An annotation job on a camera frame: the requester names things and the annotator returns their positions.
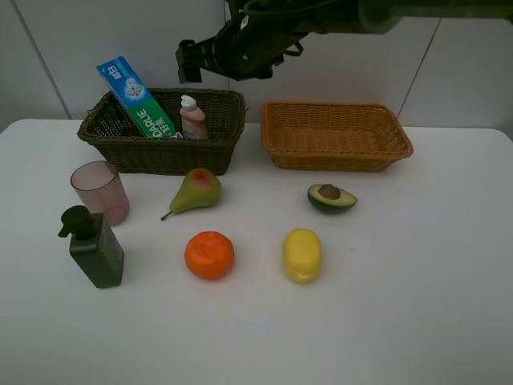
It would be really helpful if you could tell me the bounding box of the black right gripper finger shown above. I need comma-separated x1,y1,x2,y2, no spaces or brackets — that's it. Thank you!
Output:
176,39,203,68
178,66,202,83

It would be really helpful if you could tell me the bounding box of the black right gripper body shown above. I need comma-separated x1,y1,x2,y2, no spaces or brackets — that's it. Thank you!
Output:
200,1,307,81

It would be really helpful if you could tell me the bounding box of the pink bottle white cap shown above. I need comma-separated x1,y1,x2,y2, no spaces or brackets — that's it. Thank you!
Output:
180,95,208,140

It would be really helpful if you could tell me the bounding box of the blue green toothpaste box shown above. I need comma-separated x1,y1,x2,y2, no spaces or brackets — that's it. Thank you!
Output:
96,56,183,139

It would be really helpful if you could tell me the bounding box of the halved avocado with pit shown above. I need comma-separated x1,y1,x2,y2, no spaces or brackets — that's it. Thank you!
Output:
307,184,357,214

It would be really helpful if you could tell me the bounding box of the yellow lemon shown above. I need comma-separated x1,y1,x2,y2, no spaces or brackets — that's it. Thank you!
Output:
282,229,323,284

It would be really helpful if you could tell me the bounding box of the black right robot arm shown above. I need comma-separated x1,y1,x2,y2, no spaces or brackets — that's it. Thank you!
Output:
176,0,512,84

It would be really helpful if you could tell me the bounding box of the dark brown wicker basket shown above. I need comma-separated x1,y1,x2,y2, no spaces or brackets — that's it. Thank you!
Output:
78,88,246,176

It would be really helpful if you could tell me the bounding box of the orange wicker basket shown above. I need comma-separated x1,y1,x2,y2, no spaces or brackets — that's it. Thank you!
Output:
261,101,414,172

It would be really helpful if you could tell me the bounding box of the green red pear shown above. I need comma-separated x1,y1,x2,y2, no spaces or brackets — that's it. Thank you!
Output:
160,168,221,221

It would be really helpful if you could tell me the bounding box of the translucent pink plastic cup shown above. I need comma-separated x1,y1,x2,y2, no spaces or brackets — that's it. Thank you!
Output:
71,160,130,226

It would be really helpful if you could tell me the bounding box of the orange tangerine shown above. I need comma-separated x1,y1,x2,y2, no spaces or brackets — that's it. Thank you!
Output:
184,231,236,281

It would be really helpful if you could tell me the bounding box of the dark green pump bottle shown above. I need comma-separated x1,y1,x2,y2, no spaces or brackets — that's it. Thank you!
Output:
59,205,124,289

